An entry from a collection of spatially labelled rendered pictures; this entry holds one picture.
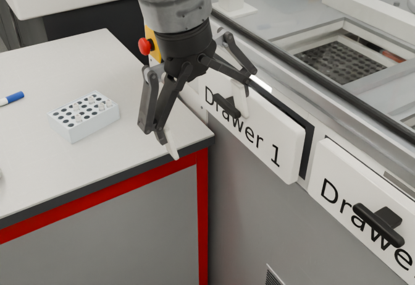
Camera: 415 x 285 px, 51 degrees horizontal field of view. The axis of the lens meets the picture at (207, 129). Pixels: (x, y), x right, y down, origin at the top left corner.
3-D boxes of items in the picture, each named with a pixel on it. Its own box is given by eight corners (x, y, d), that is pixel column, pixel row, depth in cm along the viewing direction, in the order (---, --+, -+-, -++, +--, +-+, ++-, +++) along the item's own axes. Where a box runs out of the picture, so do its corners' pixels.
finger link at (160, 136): (159, 118, 63) (141, 128, 62) (168, 142, 66) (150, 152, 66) (155, 113, 64) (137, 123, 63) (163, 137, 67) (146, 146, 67)
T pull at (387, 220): (397, 251, 52) (400, 243, 51) (350, 211, 57) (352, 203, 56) (417, 238, 53) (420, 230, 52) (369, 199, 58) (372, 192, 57)
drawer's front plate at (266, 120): (289, 187, 71) (297, 133, 65) (198, 102, 91) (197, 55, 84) (297, 182, 72) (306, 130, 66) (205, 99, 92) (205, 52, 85)
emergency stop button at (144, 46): (144, 59, 98) (143, 42, 96) (137, 52, 101) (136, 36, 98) (157, 55, 99) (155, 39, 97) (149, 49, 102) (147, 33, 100)
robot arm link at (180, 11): (220, -27, 51) (228, 18, 55) (182, -47, 57) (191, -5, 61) (153, 4, 48) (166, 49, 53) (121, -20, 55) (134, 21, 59)
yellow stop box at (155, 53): (157, 65, 99) (155, 36, 95) (144, 52, 104) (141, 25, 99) (177, 60, 101) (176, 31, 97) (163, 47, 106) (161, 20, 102)
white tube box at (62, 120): (71, 144, 89) (68, 129, 87) (50, 127, 94) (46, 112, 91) (120, 118, 96) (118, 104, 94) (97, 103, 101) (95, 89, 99)
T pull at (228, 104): (235, 120, 72) (236, 114, 71) (211, 99, 77) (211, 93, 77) (252, 114, 74) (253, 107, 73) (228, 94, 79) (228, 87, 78)
